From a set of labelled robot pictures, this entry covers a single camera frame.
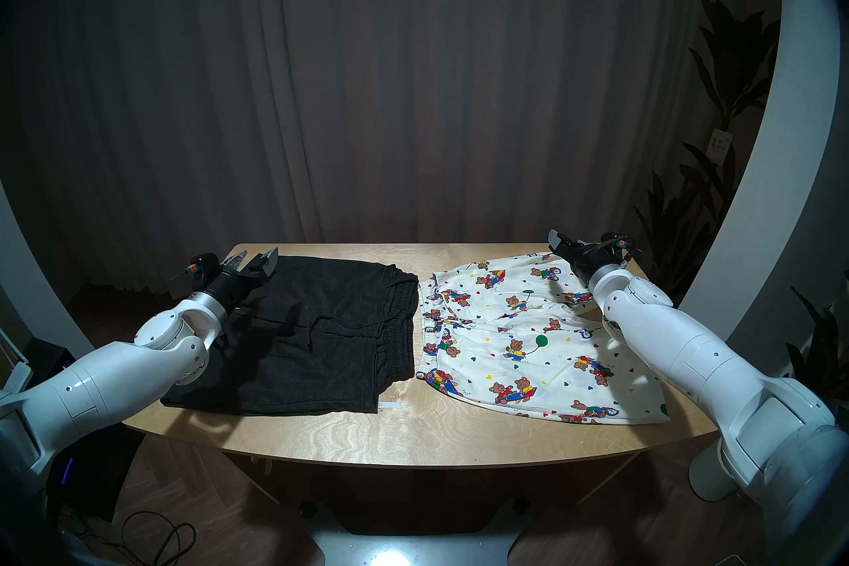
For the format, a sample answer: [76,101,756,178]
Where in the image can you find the black floor cable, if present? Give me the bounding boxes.
[60,508,198,566]

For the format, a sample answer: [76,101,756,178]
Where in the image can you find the black drawstring shorts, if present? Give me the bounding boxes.
[161,254,420,416]

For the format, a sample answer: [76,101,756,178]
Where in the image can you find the light wooden table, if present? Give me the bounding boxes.
[121,242,720,535]

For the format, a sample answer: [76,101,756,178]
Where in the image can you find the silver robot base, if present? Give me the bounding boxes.
[302,498,531,566]

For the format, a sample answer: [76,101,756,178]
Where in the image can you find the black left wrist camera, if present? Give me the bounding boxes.
[186,254,221,291]

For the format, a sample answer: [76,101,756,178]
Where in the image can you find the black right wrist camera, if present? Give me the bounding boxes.
[600,231,639,267]

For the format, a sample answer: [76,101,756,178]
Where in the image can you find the tall dark leafy plant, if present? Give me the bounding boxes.
[633,0,782,307]

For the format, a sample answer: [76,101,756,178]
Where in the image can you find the white box device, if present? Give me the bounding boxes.
[0,326,34,396]

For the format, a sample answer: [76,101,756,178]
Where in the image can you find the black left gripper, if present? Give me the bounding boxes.
[206,247,280,315]

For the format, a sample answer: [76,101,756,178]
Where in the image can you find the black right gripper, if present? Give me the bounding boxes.
[547,228,623,288]

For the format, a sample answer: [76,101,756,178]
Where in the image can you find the small dark leafy plant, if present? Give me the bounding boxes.
[786,270,849,419]

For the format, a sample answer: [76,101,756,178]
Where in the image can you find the grey pleated curtain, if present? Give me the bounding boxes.
[13,0,783,301]

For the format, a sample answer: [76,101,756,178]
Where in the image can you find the white bear print shorts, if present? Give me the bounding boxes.
[416,252,671,425]

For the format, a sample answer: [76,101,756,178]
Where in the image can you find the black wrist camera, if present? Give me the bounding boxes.
[186,254,221,291]
[600,231,639,267]

